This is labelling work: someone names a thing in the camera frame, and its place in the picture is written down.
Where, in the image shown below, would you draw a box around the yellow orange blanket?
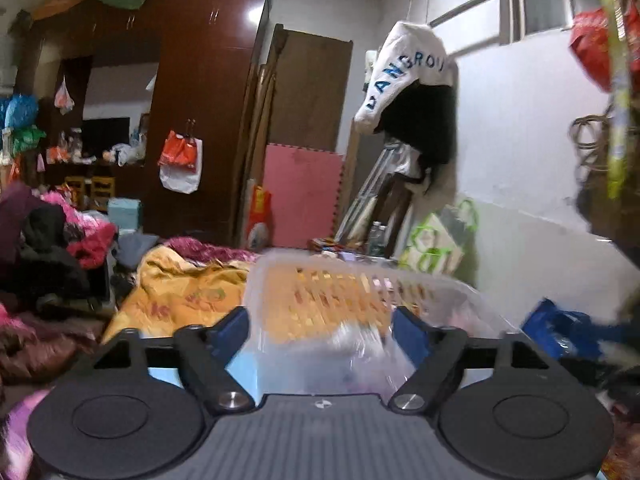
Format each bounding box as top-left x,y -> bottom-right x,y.
102,246 -> 253,342

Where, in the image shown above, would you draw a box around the green white tote bag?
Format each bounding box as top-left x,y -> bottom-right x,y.
398,198 -> 480,276

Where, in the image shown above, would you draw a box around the clear plastic basket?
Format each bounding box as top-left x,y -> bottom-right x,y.
228,249 -> 514,401

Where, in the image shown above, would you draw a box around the blue shopping bag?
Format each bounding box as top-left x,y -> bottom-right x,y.
521,298 -> 639,361

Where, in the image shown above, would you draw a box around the pile of dark clothes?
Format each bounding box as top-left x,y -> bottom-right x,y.
1,182 -> 117,312

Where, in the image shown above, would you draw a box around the orange white plastic bag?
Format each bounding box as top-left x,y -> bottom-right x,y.
158,130 -> 203,195

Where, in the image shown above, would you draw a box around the pink foam mat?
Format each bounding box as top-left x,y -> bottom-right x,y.
262,143 -> 343,248

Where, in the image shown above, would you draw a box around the brown hanging bag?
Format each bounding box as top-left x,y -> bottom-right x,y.
574,98 -> 640,261

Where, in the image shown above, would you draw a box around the white hoodie blue letters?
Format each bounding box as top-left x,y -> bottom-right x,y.
352,21 -> 457,188

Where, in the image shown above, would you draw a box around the brown wooden board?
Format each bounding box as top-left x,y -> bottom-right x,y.
268,24 -> 352,152

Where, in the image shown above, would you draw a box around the dark red wooden wardrobe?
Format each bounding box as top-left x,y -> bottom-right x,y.
15,0 -> 269,245

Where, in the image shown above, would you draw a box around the red plastic bag hanging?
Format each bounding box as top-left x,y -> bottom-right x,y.
570,3 -> 640,93

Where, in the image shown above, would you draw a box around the coiled beige rope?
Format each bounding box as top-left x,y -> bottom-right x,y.
569,114 -> 614,187

